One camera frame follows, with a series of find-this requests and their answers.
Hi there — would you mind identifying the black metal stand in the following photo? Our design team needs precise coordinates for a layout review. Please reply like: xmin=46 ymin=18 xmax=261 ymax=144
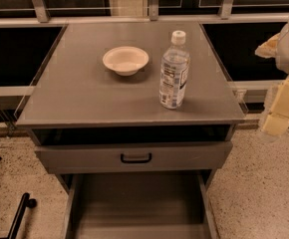
xmin=0 ymin=192 xmax=37 ymax=239

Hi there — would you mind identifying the black drawer handle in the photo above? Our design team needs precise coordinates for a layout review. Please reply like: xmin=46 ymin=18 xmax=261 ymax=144
xmin=120 ymin=153 xmax=152 ymax=164

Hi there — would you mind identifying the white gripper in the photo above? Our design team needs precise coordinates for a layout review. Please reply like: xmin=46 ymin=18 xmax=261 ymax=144
xmin=255 ymin=21 xmax=289 ymax=136

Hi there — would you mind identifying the white bowl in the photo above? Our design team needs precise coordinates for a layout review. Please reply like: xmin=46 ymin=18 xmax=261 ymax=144
xmin=103 ymin=46 xmax=149 ymax=76

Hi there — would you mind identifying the grey drawer cabinet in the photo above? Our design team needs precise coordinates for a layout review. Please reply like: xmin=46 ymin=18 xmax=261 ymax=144
xmin=17 ymin=21 xmax=244 ymax=239

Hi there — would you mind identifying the grey top drawer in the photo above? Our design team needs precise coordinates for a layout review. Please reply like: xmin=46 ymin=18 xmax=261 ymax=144
xmin=35 ymin=141 xmax=232 ymax=174

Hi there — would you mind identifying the clear plastic water bottle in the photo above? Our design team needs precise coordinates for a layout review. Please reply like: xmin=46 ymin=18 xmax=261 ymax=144
xmin=159 ymin=30 xmax=190 ymax=110

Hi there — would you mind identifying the open grey middle drawer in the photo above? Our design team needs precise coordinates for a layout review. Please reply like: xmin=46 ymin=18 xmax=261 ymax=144
xmin=61 ymin=171 xmax=219 ymax=239

